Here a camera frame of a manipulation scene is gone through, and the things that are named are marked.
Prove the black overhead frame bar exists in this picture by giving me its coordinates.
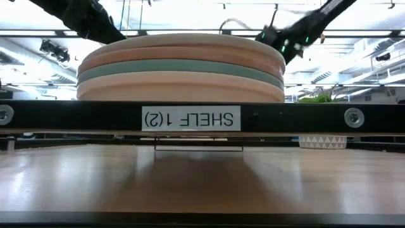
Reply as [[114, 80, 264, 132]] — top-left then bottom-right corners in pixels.
[[0, 28, 405, 38]]

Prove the black overhead camera rig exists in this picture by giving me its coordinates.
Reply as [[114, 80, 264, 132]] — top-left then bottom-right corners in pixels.
[[39, 39, 72, 63]]

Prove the green potted plant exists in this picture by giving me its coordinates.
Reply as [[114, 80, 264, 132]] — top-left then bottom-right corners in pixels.
[[297, 85, 348, 150]]

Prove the pink plate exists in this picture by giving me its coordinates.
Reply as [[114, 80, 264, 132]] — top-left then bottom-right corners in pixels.
[[77, 46, 285, 82]]

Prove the orange plate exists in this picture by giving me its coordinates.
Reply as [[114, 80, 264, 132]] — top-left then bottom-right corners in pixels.
[[76, 70, 285, 103]]

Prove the grey cable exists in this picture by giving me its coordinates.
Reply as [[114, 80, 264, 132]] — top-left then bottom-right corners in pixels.
[[218, 18, 252, 34]]

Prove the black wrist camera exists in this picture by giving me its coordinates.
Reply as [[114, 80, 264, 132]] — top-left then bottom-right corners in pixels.
[[254, 25, 281, 47]]

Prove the tan plate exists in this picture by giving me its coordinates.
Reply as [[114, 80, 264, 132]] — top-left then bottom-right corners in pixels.
[[82, 32, 287, 69]]

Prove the black shelf rail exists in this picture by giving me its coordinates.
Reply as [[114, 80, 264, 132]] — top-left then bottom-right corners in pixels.
[[0, 99, 405, 137]]

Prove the black table edge frame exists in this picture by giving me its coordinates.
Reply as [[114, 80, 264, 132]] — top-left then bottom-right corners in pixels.
[[0, 211, 405, 228]]

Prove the silver bolt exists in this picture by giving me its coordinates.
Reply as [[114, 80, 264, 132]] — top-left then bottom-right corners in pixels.
[[344, 107, 366, 129], [0, 104, 15, 126]]

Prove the white shelf label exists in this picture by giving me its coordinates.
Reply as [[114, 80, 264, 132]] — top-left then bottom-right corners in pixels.
[[141, 105, 242, 132]]

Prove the dark green plate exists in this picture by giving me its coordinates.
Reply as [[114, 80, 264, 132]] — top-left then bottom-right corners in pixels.
[[77, 59, 285, 91]]

